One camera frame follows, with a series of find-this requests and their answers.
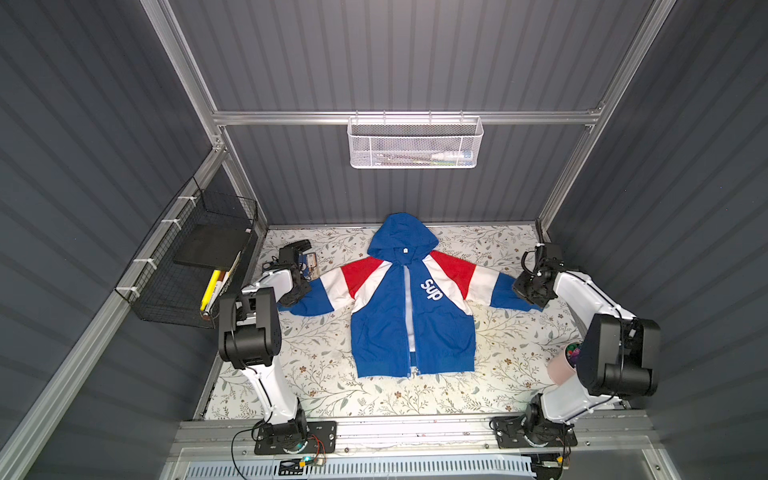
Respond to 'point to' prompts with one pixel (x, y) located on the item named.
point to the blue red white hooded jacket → (412, 305)
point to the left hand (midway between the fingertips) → (300, 292)
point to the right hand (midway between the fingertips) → (525, 291)
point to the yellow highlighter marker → (210, 289)
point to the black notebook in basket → (214, 246)
